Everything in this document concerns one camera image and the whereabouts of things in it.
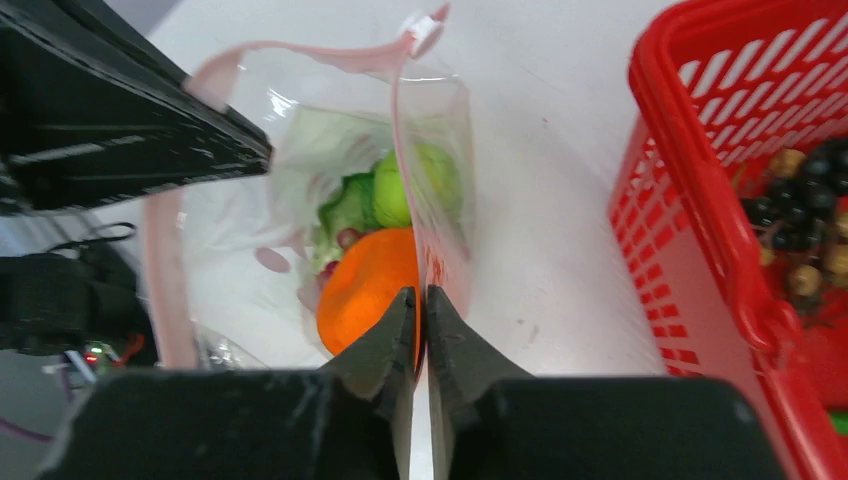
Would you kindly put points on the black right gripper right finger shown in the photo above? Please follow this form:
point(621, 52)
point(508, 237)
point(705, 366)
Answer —
point(462, 364)

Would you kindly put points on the dark grape bunch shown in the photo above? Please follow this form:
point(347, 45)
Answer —
point(800, 202)

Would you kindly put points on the green lettuce leaf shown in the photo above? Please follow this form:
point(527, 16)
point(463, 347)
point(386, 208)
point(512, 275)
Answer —
point(350, 206)

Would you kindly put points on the red grape bunch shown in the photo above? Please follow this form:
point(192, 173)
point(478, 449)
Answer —
point(329, 248)

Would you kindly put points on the red plastic basket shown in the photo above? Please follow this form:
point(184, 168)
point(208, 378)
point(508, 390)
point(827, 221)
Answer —
point(722, 87)

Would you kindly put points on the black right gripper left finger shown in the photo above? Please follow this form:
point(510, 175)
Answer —
point(380, 366)

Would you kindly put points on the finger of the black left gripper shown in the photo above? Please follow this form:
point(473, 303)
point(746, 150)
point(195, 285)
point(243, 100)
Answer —
point(93, 114)

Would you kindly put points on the light green round fruit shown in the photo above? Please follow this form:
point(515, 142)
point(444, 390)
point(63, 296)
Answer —
point(434, 181)

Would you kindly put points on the green mangosteen fruit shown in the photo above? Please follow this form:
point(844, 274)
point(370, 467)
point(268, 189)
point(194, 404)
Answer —
point(839, 421)

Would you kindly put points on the orange fruit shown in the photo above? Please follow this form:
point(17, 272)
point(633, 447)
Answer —
point(363, 285)

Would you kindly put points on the clear zip top bag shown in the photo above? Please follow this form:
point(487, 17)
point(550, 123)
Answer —
point(227, 263)

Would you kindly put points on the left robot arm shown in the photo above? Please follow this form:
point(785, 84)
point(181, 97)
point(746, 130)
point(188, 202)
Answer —
point(73, 293)

